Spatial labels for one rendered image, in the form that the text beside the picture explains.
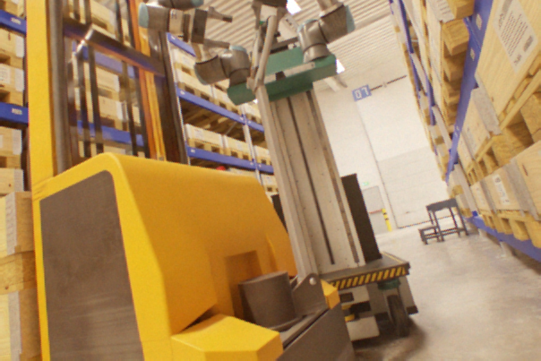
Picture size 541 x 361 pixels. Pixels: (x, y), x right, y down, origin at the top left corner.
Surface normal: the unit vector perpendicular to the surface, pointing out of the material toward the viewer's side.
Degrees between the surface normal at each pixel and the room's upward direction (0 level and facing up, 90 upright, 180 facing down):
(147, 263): 90
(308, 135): 90
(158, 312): 90
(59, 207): 90
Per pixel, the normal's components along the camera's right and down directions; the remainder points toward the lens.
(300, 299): 0.25, -0.31
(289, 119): -0.21, -0.22
